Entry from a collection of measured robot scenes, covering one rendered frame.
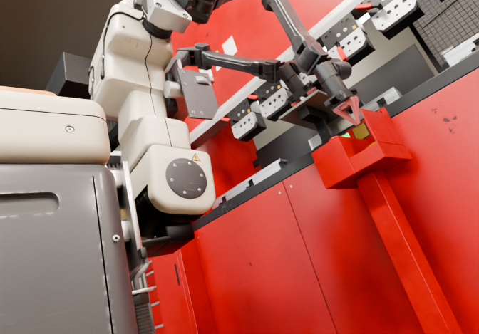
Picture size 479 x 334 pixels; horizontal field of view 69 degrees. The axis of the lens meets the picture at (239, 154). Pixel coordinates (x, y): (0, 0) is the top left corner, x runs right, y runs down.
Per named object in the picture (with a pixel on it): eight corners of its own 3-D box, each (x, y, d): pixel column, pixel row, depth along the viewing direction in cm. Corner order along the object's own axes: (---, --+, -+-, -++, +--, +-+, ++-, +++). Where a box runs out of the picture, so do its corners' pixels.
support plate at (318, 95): (279, 119, 126) (278, 117, 126) (316, 130, 145) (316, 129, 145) (318, 91, 116) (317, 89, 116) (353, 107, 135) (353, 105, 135)
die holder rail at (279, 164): (214, 218, 180) (210, 201, 184) (223, 218, 185) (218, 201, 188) (286, 177, 151) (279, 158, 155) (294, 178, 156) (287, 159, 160)
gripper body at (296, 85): (294, 100, 138) (283, 85, 138) (314, 84, 132) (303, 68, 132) (289, 103, 132) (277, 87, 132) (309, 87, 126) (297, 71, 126)
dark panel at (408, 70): (276, 212, 219) (255, 152, 237) (277, 212, 221) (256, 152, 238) (461, 117, 154) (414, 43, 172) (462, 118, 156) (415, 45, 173)
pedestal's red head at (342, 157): (325, 189, 100) (304, 136, 107) (356, 189, 111) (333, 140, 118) (385, 157, 87) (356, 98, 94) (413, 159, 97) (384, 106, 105)
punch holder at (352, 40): (334, 66, 139) (318, 35, 146) (344, 72, 145) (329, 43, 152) (367, 42, 131) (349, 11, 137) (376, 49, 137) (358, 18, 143)
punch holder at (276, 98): (263, 119, 162) (253, 90, 169) (274, 122, 168) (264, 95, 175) (287, 101, 154) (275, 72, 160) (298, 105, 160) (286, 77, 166)
